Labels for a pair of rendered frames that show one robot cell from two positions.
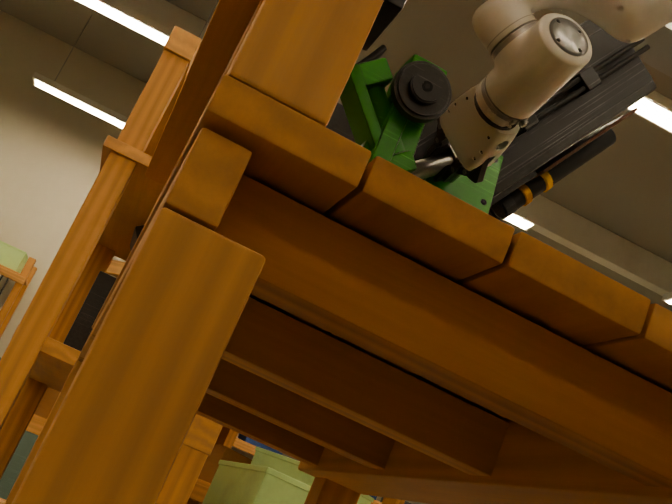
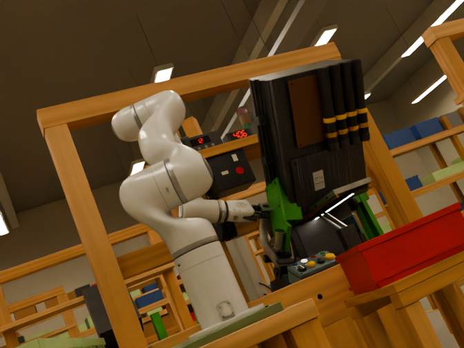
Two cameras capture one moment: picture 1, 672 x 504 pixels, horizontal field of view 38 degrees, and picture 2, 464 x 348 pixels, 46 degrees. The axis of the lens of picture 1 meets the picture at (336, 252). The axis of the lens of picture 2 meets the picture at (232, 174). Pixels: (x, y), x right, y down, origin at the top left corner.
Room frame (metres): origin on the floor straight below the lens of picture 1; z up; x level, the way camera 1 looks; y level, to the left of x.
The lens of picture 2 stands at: (0.89, -2.07, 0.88)
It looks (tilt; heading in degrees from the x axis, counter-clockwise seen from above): 14 degrees up; 77
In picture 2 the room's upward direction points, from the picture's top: 24 degrees counter-clockwise
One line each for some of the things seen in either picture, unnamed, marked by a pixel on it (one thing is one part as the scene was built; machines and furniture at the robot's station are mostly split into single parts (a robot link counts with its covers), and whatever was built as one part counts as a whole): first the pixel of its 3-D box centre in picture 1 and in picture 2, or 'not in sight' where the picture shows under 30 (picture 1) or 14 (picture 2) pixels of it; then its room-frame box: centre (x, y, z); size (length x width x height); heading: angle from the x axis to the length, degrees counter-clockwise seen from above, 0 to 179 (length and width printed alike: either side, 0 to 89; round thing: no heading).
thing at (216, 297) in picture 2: not in sight; (211, 286); (1.03, -0.75, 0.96); 0.19 x 0.19 x 0.18
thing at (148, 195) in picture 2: not in sight; (165, 211); (0.99, -0.75, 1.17); 0.19 x 0.12 x 0.24; 168
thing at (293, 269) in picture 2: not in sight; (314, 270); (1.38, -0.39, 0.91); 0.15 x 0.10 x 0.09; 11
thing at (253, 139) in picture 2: not in sight; (238, 152); (1.46, 0.20, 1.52); 0.90 x 0.25 x 0.04; 11
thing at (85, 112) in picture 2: not in sight; (204, 84); (1.45, 0.24, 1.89); 1.50 x 0.09 x 0.09; 11
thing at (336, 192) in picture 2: not in sight; (328, 204); (1.61, -0.14, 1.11); 0.39 x 0.16 x 0.03; 101
